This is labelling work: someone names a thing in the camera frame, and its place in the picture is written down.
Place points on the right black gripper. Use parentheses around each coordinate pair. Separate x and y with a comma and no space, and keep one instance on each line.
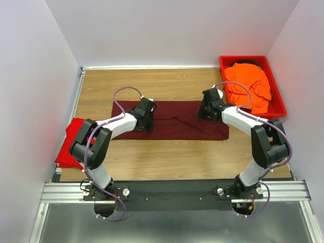
(201,113)

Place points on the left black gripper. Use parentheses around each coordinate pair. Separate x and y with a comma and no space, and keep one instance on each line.
(150,127)

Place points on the maroon t shirt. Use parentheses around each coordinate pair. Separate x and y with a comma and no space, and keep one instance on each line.
(177,120)

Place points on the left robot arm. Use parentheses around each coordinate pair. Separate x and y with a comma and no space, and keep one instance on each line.
(91,142)

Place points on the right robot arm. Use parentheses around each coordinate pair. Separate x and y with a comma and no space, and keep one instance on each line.
(269,143)

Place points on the orange t shirt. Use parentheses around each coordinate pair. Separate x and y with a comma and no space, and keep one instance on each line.
(249,86)

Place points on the red plastic bin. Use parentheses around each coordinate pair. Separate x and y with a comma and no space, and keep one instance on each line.
(276,106)

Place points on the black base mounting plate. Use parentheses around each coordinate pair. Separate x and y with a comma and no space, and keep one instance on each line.
(170,195)

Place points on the folded red t shirt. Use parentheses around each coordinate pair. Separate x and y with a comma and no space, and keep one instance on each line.
(64,158)

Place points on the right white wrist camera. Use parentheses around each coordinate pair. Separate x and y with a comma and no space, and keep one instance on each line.
(220,94)

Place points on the aluminium frame rail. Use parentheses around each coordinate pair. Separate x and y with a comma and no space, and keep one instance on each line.
(69,193)

